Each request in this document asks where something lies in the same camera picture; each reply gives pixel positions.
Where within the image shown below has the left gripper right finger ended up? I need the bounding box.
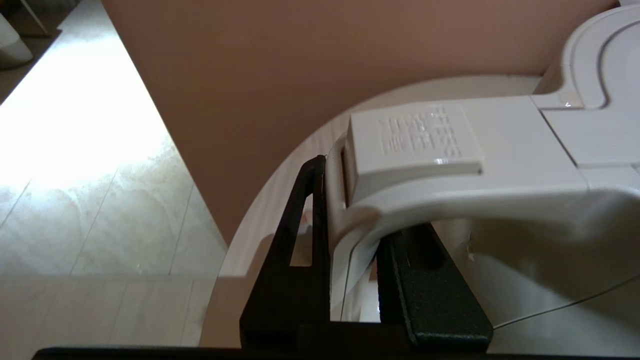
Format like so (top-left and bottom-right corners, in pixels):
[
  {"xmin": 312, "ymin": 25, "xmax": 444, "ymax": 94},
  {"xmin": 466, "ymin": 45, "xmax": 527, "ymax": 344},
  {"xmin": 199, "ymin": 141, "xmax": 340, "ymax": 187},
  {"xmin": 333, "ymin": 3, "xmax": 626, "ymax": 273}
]
[{"xmin": 376, "ymin": 222, "xmax": 494, "ymax": 352}]

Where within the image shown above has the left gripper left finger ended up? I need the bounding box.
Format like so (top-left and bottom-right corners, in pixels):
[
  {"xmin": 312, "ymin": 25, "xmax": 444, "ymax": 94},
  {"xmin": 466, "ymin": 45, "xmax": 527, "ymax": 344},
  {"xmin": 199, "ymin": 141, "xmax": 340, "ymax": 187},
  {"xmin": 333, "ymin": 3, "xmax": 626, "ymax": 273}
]
[{"xmin": 239, "ymin": 155, "xmax": 332, "ymax": 351}]

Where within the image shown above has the white electric kettle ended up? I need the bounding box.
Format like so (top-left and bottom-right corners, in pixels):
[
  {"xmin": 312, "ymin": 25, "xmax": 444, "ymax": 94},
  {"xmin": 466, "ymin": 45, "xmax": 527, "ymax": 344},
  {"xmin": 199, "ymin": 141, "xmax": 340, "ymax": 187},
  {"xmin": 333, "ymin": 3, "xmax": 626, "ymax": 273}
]
[{"xmin": 324, "ymin": 0, "xmax": 640, "ymax": 360}]

